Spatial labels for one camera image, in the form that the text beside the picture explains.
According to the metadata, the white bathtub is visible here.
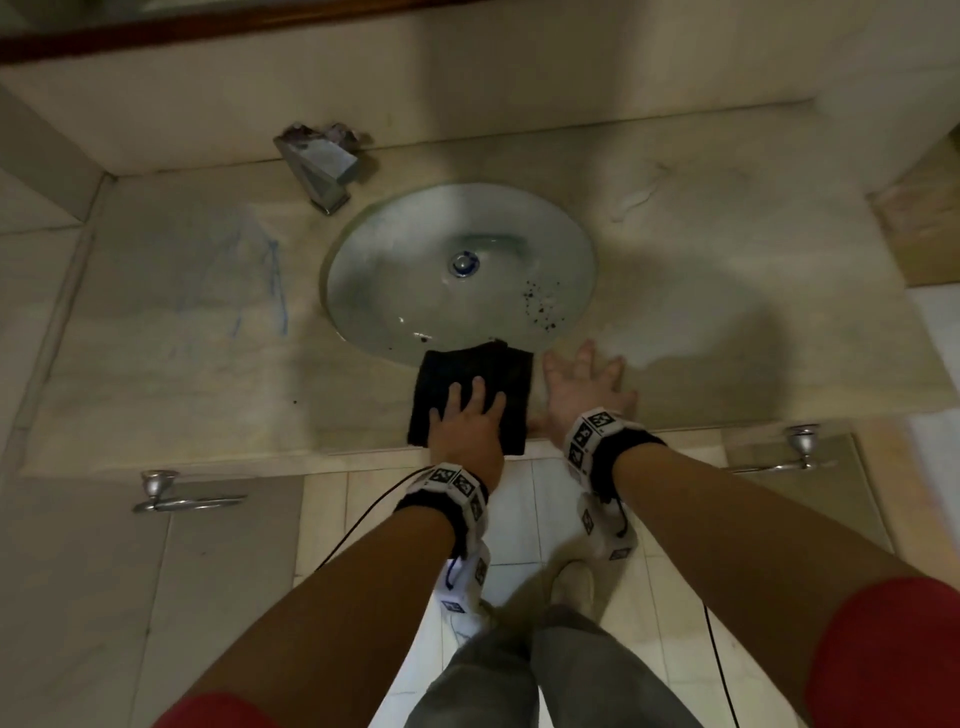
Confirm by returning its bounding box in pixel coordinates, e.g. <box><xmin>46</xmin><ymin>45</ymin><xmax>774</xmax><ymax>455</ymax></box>
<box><xmin>905</xmin><ymin>283</ymin><xmax>960</xmax><ymax>526</ymax></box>

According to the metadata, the person's right forearm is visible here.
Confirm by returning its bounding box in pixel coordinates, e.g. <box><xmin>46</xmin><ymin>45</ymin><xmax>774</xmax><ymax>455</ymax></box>
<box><xmin>611</xmin><ymin>446</ymin><xmax>924</xmax><ymax>706</ymax></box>

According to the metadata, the red shirt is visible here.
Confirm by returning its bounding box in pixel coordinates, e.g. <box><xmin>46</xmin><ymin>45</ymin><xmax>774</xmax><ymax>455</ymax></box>
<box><xmin>153</xmin><ymin>575</ymin><xmax>960</xmax><ymax>728</ymax></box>

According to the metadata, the person's left forearm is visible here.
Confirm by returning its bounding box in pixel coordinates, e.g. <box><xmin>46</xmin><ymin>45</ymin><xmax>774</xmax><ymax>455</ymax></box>
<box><xmin>183</xmin><ymin>506</ymin><xmax>455</xmax><ymax>728</ymax></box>

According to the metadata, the wood framed mirror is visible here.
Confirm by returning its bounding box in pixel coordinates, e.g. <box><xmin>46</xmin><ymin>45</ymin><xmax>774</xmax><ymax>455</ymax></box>
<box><xmin>0</xmin><ymin>0</ymin><xmax>481</xmax><ymax>65</ymax></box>

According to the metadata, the black wristband with white markers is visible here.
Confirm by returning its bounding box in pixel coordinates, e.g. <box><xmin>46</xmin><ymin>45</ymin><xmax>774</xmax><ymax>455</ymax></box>
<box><xmin>562</xmin><ymin>407</ymin><xmax>667</xmax><ymax>502</ymax></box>
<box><xmin>393</xmin><ymin>462</ymin><xmax>490</xmax><ymax>560</ymax></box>

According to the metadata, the white shoe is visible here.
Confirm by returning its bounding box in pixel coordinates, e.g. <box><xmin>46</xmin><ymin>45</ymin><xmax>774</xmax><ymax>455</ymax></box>
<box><xmin>551</xmin><ymin>560</ymin><xmax>598</xmax><ymax>618</ymax></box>
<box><xmin>449</xmin><ymin>599</ymin><xmax>498</xmax><ymax>640</ymax></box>

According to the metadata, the person's right hand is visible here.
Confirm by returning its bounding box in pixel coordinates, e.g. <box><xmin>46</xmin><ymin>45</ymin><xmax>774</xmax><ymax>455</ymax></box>
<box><xmin>527</xmin><ymin>341</ymin><xmax>640</xmax><ymax>444</ymax></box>

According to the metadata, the black cable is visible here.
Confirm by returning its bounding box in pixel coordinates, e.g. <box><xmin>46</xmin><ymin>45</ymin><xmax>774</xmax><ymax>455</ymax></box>
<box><xmin>314</xmin><ymin>464</ymin><xmax>433</xmax><ymax>571</ymax></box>
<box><xmin>703</xmin><ymin>603</ymin><xmax>744</xmax><ymax>728</ymax></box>

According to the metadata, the beige stone tub ledge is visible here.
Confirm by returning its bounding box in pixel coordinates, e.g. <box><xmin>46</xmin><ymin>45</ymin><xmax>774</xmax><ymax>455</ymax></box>
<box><xmin>869</xmin><ymin>127</ymin><xmax>960</xmax><ymax>288</ymax></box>

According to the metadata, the white oval sink basin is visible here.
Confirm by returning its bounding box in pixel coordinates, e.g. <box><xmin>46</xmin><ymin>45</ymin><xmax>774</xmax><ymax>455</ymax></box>
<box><xmin>320</xmin><ymin>182</ymin><xmax>599</xmax><ymax>369</ymax></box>

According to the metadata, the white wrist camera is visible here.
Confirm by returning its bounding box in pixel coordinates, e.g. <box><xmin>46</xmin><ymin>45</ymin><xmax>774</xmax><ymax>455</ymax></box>
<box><xmin>438</xmin><ymin>539</ymin><xmax>493</xmax><ymax>616</ymax></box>
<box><xmin>577</xmin><ymin>494</ymin><xmax>639</xmax><ymax>562</ymax></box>

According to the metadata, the chrome faucet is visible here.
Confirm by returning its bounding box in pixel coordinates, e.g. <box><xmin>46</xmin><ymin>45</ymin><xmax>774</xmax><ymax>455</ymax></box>
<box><xmin>273</xmin><ymin>122</ymin><xmax>373</xmax><ymax>217</ymax></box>

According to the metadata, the black cloth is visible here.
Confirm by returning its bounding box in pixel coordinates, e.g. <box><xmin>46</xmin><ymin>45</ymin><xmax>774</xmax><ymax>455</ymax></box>
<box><xmin>407</xmin><ymin>338</ymin><xmax>535</xmax><ymax>457</ymax></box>

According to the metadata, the person's left hand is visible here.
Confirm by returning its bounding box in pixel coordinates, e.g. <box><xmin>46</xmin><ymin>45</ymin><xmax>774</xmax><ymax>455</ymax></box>
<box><xmin>427</xmin><ymin>377</ymin><xmax>508</xmax><ymax>489</ymax></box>

